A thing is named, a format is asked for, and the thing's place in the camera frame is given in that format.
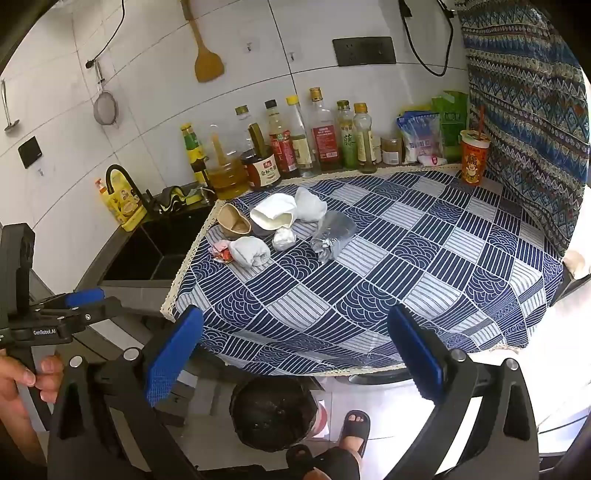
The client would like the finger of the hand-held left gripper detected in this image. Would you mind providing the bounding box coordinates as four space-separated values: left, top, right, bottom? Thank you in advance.
59 296 145 334
31 287 107 315

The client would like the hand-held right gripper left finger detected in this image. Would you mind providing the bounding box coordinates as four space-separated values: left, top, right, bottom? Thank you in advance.
46 305 218 480

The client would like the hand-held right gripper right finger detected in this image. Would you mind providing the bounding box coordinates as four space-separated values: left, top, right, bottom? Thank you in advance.
387 305 543 480

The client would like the bin with black bag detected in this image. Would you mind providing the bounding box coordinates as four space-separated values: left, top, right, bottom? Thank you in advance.
229 376 321 453

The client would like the white tissue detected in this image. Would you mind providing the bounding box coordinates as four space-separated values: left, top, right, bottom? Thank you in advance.
228 235 271 268

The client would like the brown paper cup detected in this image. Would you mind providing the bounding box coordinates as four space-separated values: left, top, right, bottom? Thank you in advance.
217 203 252 238

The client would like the clear plastic bag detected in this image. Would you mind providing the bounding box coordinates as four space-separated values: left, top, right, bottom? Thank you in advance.
310 210 357 264

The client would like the white cup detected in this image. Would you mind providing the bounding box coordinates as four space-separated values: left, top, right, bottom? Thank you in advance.
250 193 297 232

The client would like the person's left forearm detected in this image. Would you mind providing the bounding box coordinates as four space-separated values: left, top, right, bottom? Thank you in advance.
0 413 48 468

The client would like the person's left hand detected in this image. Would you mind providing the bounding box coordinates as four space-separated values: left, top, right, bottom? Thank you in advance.
0 350 65 432

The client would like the black sink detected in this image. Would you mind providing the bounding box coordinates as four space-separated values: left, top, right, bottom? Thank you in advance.
102 205 218 282

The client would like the blue white patterned tablecloth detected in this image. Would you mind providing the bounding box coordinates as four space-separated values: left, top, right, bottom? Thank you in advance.
159 164 566 377

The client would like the person's sandalled foot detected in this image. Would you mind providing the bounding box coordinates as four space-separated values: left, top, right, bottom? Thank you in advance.
285 444 361 480
337 410 371 457

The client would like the yellow dish soap bottle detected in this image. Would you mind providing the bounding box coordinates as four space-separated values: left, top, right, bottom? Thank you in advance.
95 178 148 232

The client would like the crumpled colourful wrapper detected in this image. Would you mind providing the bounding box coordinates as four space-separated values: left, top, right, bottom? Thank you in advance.
210 240 234 264

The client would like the black faucet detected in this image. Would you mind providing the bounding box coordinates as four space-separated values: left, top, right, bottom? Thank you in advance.
105 164 153 213

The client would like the yellow black cleaning cloth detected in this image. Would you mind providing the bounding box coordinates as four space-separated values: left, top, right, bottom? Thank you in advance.
157 185 204 215

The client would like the metal ladle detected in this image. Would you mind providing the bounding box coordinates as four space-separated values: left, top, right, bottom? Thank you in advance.
0 78 21 134

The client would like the clear cooking oil jug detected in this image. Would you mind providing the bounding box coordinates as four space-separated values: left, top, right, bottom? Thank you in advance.
203 124 252 201

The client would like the white plastic bag wad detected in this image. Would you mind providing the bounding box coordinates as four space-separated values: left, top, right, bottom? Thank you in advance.
294 187 328 224

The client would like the green label sauce bottle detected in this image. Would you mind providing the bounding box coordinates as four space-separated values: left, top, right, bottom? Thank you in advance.
180 122 211 188

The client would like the metal mesh strainer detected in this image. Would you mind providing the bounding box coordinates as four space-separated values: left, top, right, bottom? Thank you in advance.
92 60 120 126

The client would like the red printed drink cup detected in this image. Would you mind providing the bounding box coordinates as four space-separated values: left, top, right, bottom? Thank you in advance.
459 129 491 186

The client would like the small glass jar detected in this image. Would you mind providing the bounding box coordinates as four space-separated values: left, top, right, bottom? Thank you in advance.
381 136 402 166

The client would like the clear bottle dark liquid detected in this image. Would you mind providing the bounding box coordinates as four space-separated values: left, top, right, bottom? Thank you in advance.
353 102 380 174

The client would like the blue white plastic packet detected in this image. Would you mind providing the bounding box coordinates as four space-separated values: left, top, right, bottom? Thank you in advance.
396 111 444 164

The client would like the green label oil bottle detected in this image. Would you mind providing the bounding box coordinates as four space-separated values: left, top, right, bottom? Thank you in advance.
335 100 358 169

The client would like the tall red label bottle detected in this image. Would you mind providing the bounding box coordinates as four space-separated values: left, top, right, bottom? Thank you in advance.
308 88 345 172

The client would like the green plastic packet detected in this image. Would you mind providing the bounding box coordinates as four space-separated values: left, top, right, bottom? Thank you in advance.
431 91 471 162

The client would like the dark cap red label bottle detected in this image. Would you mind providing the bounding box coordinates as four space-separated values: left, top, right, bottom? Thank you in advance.
264 99 300 180

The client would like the clear bottle beige label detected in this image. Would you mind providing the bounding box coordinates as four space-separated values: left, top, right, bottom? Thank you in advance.
285 95 319 178

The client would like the gold cap glass bottle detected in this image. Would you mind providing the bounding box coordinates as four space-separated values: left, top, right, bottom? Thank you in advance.
234 105 254 139

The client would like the blue patterned curtain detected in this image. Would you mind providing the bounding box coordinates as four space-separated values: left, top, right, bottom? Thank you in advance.
457 0 591 259

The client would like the wooden spatula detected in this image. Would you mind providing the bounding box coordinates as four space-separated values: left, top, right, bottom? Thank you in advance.
180 0 225 84

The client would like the small black wall switch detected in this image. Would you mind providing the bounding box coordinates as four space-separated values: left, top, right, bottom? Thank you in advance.
17 137 43 168

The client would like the soy sauce jug brown handle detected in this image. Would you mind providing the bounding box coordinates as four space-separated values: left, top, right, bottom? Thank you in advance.
240 122 282 191

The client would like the thin black cable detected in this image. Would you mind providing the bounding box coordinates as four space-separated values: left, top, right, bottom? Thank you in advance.
84 0 126 70

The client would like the black cable with plug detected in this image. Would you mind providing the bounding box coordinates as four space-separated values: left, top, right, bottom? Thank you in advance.
398 0 458 78

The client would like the black wall outlet panel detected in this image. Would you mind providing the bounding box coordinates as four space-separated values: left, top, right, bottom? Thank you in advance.
332 36 398 66

